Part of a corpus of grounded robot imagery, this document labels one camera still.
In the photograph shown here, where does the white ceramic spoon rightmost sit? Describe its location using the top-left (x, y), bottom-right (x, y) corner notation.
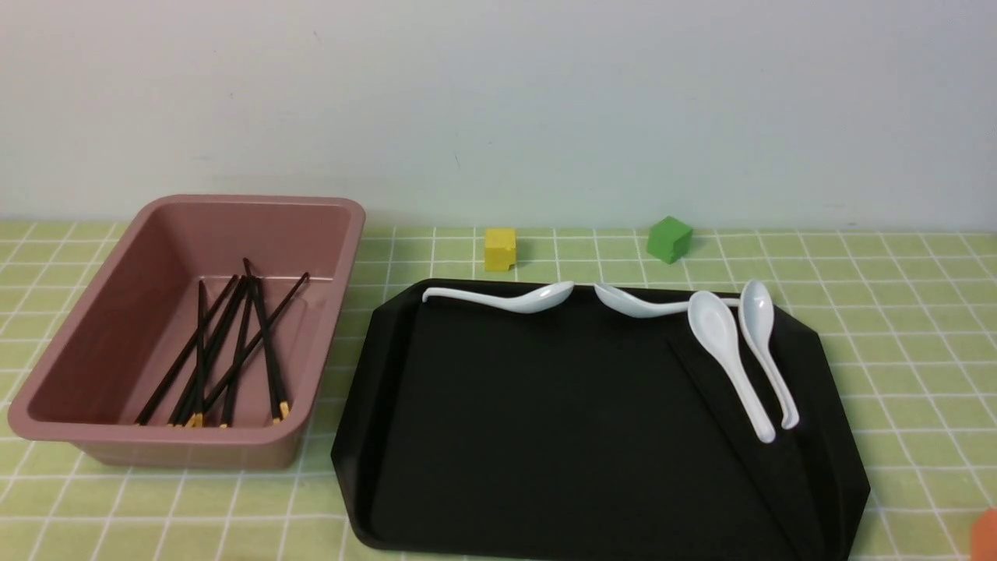
top-left (738, 278), bottom-right (800, 430)

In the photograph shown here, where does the white ceramic spoon far left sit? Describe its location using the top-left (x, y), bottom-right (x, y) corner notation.
top-left (421, 281), bottom-right (576, 315)

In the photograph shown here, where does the black chopstick in bin slanted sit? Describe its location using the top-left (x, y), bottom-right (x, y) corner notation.
top-left (202, 273), bottom-right (310, 427)

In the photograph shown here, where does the black chopstick in bin leftmost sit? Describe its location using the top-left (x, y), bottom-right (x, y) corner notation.
top-left (134, 276), bottom-right (239, 425)

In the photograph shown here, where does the pink rectangular plastic bin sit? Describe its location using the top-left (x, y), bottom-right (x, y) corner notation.
top-left (8, 195), bottom-right (366, 470)

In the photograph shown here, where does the green checkered tablecloth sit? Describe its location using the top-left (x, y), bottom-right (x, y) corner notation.
top-left (1, 226), bottom-right (996, 560)

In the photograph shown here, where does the orange object at edge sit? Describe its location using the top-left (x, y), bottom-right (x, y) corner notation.
top-left (970, 508), bottom-right (997, 561)

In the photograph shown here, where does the black chopstick gold band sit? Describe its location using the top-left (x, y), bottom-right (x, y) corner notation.
top-left (186, 280), bottom-right (210, 429)
top-left (242, 258), bottom-right (289, 424)

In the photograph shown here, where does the black plastic serving tray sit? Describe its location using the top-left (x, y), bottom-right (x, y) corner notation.
top-left (331, 278), bottom-right (870, 560)

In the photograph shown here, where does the green wooden cube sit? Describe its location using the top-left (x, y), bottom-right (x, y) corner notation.
top-left (646, 216), bottom-right (693, 265)

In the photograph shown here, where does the white ceramic spoon large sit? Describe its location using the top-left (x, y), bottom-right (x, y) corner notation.
top-left (688, 291), bottom-right (776, 444)

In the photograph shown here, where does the white ceramic spoon centre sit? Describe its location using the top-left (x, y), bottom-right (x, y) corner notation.
top-left (594, 284), bottom-right (692, 319)

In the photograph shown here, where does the yellow wooden block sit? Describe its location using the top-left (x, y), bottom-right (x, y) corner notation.
top-left (484, 228), bottom-right (517, 271)

